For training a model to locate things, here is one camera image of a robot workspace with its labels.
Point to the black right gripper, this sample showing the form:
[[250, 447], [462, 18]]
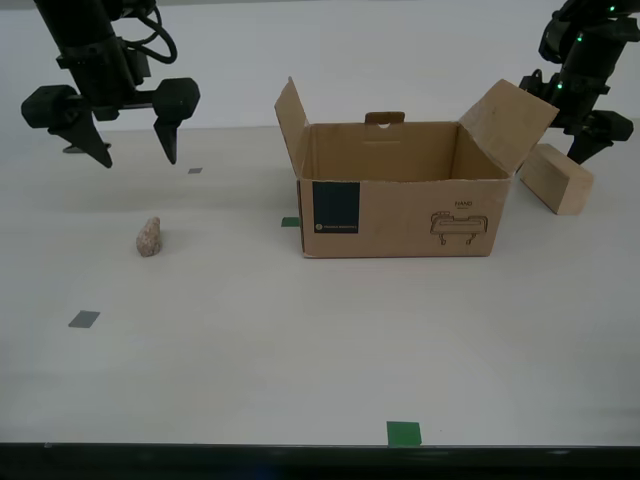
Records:
[[580, 100]]

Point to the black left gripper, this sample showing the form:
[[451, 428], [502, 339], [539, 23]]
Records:
[[102, 80]]

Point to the light wooden block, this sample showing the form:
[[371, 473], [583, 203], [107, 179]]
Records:
[[560, 180]]

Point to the pinkish speckled rock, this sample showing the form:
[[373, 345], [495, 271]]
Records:
[[148, 239]]

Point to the cardboard box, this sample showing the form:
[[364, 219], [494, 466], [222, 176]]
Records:
[[400, 225]]

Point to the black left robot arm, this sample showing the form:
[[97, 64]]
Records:
[[75, 22]]

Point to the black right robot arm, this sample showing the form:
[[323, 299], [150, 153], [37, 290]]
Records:
[[595, 35]]

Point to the green tape piece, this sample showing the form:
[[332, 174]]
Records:
[[289, 222]]

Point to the green tape square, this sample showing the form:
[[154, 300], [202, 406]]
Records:
[[403, 434]]

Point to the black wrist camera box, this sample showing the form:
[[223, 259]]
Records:
[[137, 66]]

